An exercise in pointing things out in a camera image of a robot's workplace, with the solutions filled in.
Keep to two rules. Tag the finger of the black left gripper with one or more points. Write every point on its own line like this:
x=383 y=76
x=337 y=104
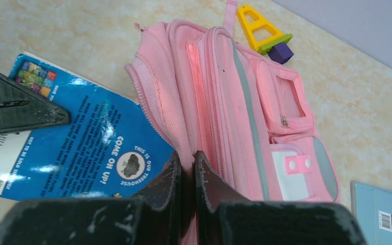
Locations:
x=21 y=109

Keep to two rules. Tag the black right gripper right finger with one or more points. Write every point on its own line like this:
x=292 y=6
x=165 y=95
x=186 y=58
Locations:
x=226 y=217

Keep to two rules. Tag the pink student backpack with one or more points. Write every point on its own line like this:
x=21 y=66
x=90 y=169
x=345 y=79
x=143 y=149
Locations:
x=203 y=91

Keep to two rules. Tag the blue children book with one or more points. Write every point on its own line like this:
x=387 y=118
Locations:
x=109 y=149

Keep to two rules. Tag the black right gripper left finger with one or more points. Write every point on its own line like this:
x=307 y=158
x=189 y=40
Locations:
x=150 y=216

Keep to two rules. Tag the light blue notebook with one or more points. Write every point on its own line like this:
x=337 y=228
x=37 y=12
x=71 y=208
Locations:
x=372 y=207

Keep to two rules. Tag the yellow green purple toy block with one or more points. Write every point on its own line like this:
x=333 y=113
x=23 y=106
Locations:
x=263 y=36

